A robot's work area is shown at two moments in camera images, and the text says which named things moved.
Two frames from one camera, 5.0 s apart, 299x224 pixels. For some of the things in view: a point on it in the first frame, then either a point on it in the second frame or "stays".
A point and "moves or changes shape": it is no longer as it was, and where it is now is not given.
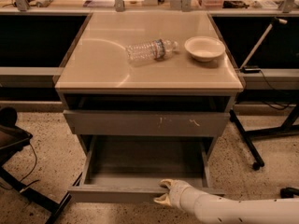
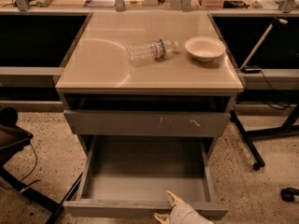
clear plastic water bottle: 150,50 stays
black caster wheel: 289,192 stays
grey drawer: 128,169 moves or changes shape
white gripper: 178,191 → 184,213
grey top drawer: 144,122 stays
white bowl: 205,49 stays
